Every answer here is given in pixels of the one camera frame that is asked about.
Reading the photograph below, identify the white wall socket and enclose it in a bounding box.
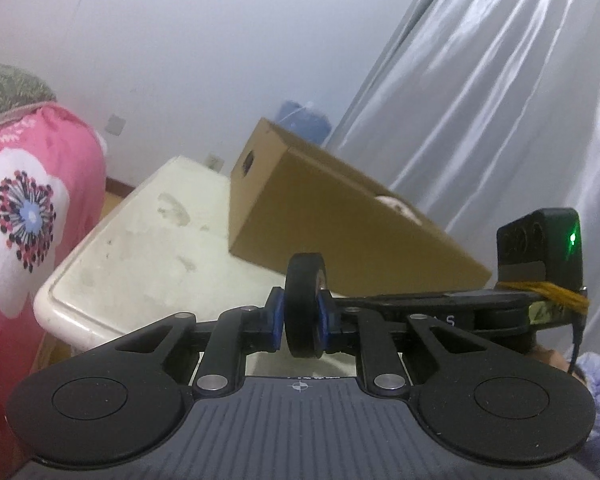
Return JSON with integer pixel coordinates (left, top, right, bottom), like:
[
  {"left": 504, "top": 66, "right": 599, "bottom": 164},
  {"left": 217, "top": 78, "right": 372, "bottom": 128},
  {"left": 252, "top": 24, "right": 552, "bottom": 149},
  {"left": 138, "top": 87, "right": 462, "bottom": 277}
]
[{"left": 204, "top": 154, "right": 224, "bottom": 172}]

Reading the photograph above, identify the brown cardboard box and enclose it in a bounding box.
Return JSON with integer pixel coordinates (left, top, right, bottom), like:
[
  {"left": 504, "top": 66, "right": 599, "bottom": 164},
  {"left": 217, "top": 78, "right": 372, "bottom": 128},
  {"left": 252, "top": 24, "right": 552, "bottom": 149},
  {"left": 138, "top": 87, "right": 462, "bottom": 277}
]
[{"left": 228, "top": 119, "right": 491, "bottom": 296}]

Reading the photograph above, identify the black electrical tape roll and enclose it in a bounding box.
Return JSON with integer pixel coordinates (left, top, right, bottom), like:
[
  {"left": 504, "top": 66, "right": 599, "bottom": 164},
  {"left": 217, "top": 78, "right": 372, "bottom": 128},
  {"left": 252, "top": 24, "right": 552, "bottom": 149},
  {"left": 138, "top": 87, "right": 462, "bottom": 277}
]
[{"left": 284, "top": 252, "right": 326, "bottom": 359}]

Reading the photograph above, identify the person's right hand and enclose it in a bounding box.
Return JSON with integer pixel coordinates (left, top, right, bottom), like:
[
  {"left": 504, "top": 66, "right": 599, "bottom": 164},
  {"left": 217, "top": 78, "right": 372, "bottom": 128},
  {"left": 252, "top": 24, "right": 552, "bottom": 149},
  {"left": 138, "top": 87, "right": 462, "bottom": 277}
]
[{"left": 528, "top": 344, "right": 570, "bottom": 372}]

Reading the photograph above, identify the green patterned pillow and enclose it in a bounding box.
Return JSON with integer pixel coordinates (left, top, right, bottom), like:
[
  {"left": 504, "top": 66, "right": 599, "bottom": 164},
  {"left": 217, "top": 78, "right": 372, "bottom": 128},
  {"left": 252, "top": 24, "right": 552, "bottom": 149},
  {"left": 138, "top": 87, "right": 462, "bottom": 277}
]
[{"left": 0, "top": 64, "right": 56, "bottom": 126}]

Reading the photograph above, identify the blue water jug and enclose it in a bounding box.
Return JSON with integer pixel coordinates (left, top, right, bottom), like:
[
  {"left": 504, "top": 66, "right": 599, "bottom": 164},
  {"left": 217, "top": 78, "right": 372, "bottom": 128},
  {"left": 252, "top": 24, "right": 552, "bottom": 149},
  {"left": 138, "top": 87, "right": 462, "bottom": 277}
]
[{"left": 274, "top": 101, "right": 332, "bottom": 145}]

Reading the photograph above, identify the pink floral quilt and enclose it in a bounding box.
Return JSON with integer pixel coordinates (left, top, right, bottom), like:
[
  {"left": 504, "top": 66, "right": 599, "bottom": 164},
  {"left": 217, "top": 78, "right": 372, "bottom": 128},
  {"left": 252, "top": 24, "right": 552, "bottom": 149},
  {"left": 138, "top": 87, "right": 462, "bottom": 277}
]
[{"left": 0, "top": 99, "right": 106, "bottom": 477}]

